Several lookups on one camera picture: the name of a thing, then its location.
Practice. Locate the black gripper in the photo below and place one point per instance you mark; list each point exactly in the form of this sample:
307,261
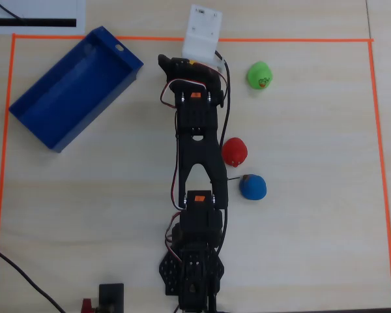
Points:
175,66

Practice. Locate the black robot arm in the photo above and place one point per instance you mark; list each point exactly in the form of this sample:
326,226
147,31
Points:
198,153

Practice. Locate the green rubber duck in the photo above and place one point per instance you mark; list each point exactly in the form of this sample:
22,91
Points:
259,74

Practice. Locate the blue plastic box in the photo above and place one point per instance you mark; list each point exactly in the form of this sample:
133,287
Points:
68,94

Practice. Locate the red rubber duck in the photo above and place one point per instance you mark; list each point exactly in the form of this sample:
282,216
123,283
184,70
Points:
236,150

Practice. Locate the blue rubber duck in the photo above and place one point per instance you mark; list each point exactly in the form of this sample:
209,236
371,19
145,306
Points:
253,187

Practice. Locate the orange tape boundary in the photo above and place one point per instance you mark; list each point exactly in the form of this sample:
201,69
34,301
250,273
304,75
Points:
280,40

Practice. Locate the thin black zip tie tail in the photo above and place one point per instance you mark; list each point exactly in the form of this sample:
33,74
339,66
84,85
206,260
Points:
234,178

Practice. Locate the white paper with black bar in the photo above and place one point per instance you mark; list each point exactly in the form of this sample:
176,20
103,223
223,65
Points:
36,9

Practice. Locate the black table clamp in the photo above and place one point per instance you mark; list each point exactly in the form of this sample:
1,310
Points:
110,295

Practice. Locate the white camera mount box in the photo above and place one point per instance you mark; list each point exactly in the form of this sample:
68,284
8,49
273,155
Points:
202,32

